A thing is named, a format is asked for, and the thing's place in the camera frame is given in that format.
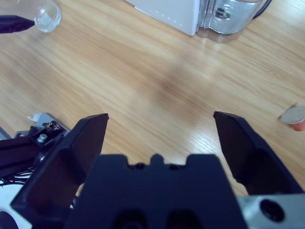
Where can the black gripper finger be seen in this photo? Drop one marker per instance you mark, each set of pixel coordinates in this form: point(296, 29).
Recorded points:
point(12, 23)
point(250, 162)
point(59, 179)

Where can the clear glass cup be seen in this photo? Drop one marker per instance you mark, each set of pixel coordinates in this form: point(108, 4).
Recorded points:
point(48, 20)

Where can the orange coffee capsule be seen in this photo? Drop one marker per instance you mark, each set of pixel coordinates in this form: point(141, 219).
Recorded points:
point(294, 117)

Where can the white paper tag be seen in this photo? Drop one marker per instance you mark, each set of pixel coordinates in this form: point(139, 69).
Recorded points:
point(35, 116)

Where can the black round object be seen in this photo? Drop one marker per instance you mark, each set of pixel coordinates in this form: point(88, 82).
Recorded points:
point(6, 221)

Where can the dark camera post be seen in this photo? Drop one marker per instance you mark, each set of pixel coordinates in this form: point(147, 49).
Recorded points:
point(19, 152)

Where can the white mount block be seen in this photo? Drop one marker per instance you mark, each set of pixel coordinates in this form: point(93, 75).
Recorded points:
point(48, 118)

